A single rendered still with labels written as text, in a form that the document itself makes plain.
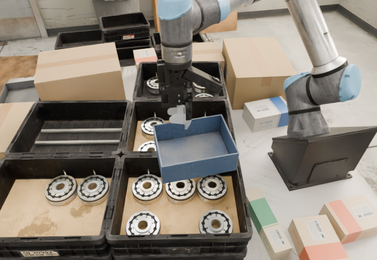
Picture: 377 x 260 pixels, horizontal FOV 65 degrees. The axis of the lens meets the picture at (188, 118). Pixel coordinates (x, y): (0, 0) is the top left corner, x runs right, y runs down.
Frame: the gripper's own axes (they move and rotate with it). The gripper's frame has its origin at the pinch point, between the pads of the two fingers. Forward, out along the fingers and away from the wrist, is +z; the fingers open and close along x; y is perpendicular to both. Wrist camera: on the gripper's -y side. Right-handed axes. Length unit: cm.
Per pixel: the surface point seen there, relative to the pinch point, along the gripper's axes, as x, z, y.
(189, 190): 1.6, 26.3, 0.3
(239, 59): -68, 14, -39
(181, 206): 5.0, 29.6, 3.8
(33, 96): -84, 31, 71
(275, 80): -51, 18, -51
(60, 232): 7, 30, 41
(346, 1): -310, 59, -273
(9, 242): 14, 21, 51
